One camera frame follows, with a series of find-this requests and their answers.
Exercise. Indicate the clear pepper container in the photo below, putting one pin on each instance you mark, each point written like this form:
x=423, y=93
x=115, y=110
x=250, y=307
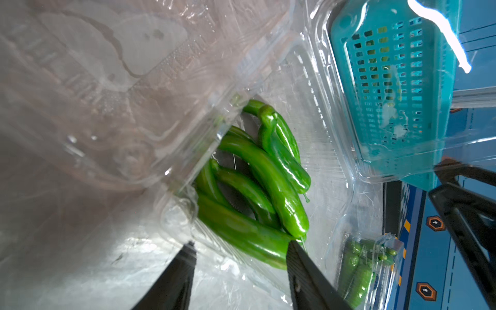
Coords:
x=109, y=110
x=369, y=272

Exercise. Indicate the small green pepper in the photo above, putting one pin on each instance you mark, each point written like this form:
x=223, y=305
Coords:
x=281, y=155
x=284, y=197
x=254, y=195
x=259, y=241
x=282, y=128

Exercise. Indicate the teal plastic mesh basket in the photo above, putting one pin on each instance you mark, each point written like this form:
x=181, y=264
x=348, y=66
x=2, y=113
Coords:
x=397, y=71

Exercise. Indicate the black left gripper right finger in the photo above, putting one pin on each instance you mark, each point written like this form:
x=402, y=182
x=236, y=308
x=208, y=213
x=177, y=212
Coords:
x=308, y=286

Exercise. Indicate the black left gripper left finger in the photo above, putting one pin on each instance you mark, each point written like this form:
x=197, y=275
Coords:
x=173, y=288

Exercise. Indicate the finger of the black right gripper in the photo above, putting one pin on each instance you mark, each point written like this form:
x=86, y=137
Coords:
x=470, y=220

